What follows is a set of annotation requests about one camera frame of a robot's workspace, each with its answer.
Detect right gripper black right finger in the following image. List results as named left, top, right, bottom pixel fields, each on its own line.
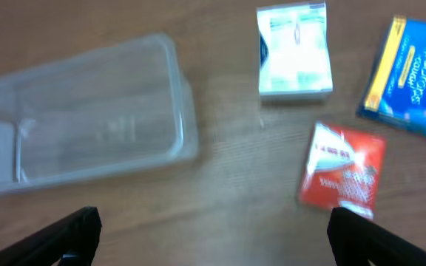
left=327, top=207, right=426, bottom=266

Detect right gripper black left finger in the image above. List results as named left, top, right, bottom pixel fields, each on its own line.
left=0, top=206, right=102, bottom=266

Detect clear plastic container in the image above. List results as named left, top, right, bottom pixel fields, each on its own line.
left=0, top=33, right=199, bottom=194

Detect red medicine box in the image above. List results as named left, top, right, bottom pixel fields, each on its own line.
left=298, top=122, right=386, bottom=219

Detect blue cough drops box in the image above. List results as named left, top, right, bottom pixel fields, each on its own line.
left=356, top=16, right=426, bottom=136

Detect white medicine box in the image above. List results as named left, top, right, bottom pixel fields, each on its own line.
left=257, top=1, right=334, bottom=101

